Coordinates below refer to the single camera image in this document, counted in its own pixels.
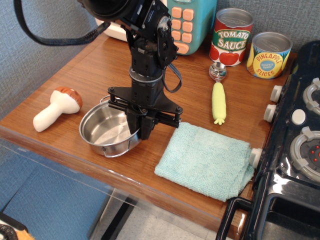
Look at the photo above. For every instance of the tomato sauce can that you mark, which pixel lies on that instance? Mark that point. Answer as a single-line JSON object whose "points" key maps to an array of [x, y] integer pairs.
{"points": [[231, 32]]}

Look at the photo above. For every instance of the black basket with orange item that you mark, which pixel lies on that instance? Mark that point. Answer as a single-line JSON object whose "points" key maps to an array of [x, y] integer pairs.
{"points": [[11, 229]]}

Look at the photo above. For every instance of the pineapple slices can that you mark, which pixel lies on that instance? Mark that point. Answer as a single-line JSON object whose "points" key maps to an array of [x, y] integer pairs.
{"points": [[268, 54]]}

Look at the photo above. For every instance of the plush mushroom toy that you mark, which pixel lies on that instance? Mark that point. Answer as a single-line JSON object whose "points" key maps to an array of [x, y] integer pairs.
{"points": [[63, 100]]}

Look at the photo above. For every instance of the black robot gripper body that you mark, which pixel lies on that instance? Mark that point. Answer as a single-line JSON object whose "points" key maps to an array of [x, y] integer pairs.
{"points": [[147, 96]]}

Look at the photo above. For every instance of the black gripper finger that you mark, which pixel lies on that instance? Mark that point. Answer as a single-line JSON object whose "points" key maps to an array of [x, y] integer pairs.
{"points": [[147, 125], [133, 119]]}

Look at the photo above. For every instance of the light blue folded cloth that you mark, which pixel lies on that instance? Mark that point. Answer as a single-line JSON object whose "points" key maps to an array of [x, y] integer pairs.
{"points": [[206, 162]]}

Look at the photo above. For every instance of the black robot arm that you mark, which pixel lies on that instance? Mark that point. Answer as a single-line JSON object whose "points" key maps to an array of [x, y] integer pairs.
{"points": [[144, 64]]}

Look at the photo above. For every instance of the small steel pot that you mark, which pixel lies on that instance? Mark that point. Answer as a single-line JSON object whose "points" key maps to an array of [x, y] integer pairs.
{"points": [[106, 130]]}

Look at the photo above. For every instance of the toy microwave teal and cream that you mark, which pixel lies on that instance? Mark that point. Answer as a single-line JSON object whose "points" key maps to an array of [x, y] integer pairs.
{"points": [[192, 27]]}

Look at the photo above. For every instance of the black toy stove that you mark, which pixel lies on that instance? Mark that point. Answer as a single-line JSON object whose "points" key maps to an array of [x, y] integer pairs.
{"points": [[286, 189]]}

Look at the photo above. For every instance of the scoop with yellow handle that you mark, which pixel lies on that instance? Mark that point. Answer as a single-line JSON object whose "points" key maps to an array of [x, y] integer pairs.
{"points": [[218, 71]]}

